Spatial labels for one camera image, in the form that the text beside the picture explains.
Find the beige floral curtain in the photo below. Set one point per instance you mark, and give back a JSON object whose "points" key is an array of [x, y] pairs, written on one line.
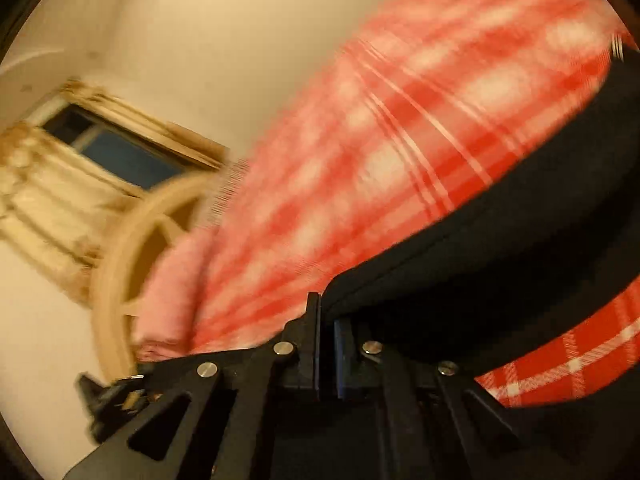
{"points": [[58, 209], [167, 135]]}

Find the black pants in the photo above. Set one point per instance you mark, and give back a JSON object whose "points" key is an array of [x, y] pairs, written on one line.
{"points": [[538, 253]]}

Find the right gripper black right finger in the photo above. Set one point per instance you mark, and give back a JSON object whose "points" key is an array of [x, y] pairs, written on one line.
{"points": [[429, 420]]}

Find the pink folded quilt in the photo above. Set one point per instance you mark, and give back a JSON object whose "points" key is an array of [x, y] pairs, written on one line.
{"points": [[170, 297]]}

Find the beige floral left curtain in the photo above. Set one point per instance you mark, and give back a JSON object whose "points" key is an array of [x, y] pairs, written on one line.
{"points": [[58, 209]]}

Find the red plaid bed sheet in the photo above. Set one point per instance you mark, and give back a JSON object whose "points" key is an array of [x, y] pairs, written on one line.
{"points": [[428, 106]]}

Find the cream wooden headboard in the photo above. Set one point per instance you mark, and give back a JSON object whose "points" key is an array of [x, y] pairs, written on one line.
{"points": [[163, 215]]}

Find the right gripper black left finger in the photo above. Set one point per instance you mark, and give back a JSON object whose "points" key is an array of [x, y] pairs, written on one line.
{"points": [[208, 413]]}

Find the dark window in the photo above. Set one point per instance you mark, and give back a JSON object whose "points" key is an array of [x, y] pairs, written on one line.
{"points": [[115, 149]]}

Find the beige floral right curtain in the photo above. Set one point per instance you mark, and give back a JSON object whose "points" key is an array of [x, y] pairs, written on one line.
{"points": [[167, 135]]}

